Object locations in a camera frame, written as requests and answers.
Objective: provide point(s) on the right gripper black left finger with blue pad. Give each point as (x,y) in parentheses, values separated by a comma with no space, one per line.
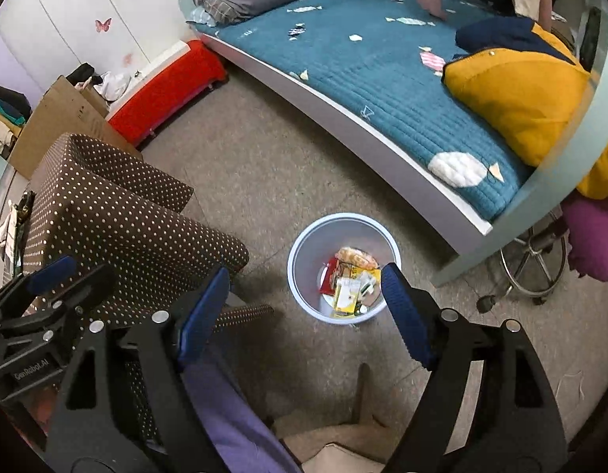
(123,407)

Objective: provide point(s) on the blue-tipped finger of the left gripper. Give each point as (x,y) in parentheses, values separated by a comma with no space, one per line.
(48,277)

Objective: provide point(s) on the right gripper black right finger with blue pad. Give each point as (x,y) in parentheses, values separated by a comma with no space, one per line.
(487,406)

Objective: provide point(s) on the white round trash bin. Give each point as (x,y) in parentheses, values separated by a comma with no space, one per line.
(314,248)

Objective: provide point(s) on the brown polka dot table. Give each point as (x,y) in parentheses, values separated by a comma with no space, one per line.
(103,206)

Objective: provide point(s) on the purple trouser leg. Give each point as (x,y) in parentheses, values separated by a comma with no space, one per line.
(244,442)

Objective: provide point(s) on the brown cardboard box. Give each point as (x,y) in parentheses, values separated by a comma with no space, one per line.
(62,110)

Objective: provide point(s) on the chrome swivel chair base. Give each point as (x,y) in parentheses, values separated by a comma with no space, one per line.
(533,263)

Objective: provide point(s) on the white plastic bag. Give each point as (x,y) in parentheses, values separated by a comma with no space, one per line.
(113,86)

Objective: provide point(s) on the magenta cloth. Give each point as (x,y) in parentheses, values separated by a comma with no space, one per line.
(587,221)

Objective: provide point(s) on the red snack wrapper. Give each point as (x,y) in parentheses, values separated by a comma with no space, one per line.
(328,280)

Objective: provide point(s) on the red fabric bench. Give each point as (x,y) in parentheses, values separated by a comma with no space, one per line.
(193,72)

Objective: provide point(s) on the yellow navy jacket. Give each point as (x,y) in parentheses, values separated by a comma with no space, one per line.
(520,79)

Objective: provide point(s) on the teal quilted bed mattress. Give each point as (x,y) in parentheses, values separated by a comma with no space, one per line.
(367,55)

